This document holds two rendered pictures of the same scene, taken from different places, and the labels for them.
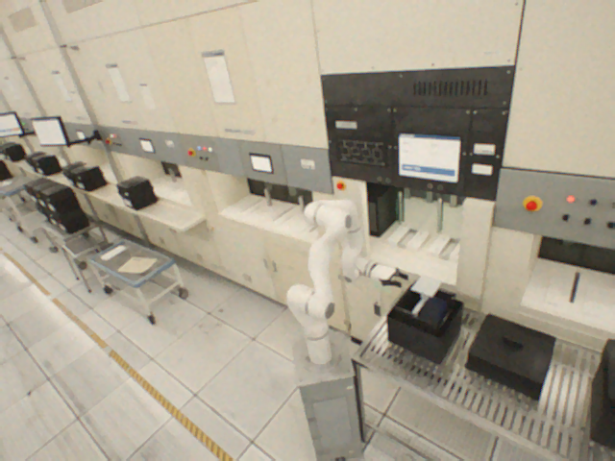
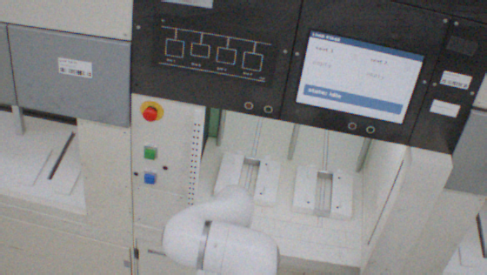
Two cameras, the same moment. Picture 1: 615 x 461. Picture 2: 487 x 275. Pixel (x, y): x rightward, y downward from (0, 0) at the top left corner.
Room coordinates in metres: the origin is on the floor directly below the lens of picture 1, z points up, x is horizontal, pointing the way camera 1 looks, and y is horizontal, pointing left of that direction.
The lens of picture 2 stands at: (0.80, 0.35, 2.34)
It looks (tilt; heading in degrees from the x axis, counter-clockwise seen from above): 41 degrees down; 319
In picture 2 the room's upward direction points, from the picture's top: 9 degrees clockwise
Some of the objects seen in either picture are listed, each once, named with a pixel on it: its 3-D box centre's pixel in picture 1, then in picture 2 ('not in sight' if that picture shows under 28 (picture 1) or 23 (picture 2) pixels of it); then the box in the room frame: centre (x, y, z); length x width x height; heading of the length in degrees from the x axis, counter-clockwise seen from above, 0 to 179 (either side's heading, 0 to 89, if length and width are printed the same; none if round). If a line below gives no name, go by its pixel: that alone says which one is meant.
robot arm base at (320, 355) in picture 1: (318, 343); not in sight; (1.20, 0.04, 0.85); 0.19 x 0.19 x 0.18
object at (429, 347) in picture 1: (424, 322); not in sight; (1.23, -0.49, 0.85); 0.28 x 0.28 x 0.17; 45
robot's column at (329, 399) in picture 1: (330, 401); not in sight; (1.20, 0.04, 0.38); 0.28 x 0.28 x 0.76; 2
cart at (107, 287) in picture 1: (139, 276); not in sight; (2.98, 1.75, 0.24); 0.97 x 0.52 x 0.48; 50
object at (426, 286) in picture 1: (425, 309); not in sight; (1.23, -0.49, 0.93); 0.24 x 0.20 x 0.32; 135
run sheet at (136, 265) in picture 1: (137, 264); not in sight; (2.84, 1.64, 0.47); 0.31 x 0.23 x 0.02; 69
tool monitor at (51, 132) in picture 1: (70, 131); not in sight; (3.70, 2.16, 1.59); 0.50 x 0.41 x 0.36; 137
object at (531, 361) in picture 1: (510, 350); not in sight; (1.01, -0.80, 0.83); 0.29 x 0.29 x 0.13; 46
